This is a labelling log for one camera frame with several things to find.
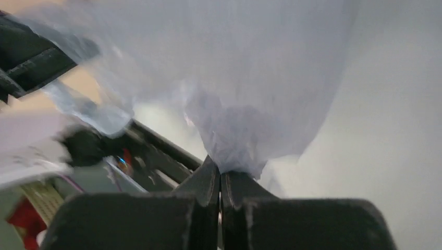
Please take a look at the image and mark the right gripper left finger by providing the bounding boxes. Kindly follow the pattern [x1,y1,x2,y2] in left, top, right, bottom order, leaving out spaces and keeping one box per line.
[41,157,220,250]

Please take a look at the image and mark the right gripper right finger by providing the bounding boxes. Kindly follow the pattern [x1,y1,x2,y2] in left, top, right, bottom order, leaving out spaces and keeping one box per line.
[220,172,397,249]

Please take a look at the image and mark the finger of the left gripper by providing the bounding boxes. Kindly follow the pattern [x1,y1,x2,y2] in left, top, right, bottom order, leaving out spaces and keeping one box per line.
[1,11,77,104]

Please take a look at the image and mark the blue plastic trash bag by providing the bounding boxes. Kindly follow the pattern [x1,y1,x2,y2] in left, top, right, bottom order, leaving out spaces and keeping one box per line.
[13,1,359,178]

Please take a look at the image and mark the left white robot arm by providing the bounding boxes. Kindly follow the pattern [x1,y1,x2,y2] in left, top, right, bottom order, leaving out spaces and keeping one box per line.
[1,12,105,182]

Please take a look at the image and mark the beige trash bin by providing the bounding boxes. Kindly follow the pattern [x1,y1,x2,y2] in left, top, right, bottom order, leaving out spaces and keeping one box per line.
[1,0,101,113]

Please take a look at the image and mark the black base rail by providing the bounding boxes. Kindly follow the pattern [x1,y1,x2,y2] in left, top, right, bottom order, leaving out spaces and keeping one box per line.
[103,119,204,194]

